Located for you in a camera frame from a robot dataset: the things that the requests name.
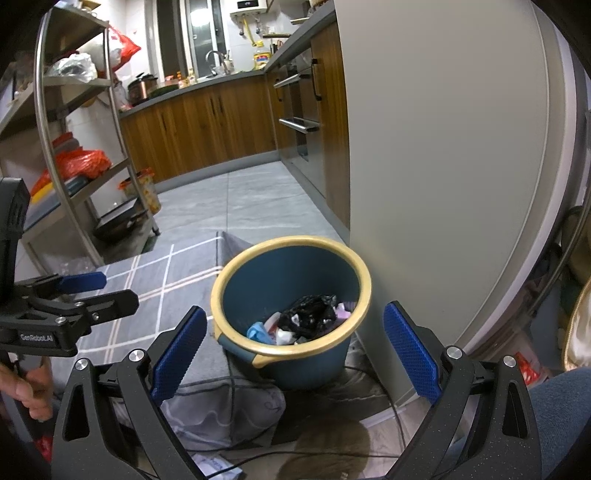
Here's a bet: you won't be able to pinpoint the person's left hand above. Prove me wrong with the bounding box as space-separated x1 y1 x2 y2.
0 357 54 422

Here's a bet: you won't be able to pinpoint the blue bin with yellow rim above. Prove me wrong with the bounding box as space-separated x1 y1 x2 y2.
211 236 372 389

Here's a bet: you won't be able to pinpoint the black baking tray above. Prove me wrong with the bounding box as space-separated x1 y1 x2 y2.
93 198 147 242

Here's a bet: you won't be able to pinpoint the white tissue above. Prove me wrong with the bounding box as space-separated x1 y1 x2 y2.
263 312 301 346

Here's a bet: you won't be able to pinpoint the stainless steel shelf rack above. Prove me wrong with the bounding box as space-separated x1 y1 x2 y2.
1 1 160 274

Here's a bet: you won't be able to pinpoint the black plastic bag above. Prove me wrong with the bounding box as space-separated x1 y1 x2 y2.
281 295 338 341

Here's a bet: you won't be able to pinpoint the light blue plastic wrapper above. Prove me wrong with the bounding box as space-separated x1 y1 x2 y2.
246 322 276 345

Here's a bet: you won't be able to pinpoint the wooden kitchen cabinets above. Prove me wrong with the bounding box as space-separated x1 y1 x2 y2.
121 19 351 228

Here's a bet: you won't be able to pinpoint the white refrigerator side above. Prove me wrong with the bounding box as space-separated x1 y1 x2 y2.
335 1 584 403

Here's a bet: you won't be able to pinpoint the orange lidded snack jar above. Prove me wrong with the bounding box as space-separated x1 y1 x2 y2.
118 167 161 214

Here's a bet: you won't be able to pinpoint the red plastic bag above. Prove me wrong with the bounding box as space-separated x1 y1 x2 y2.
55 147 112 181

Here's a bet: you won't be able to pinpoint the black cable on floor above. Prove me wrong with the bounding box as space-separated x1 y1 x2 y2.
184 359 417 480

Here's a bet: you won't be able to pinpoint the pink plastic wrapper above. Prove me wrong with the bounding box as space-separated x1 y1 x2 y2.
334 302 356 324

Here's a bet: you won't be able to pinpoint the stainless oven with handles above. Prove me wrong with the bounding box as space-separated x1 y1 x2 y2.
271 49 325 196

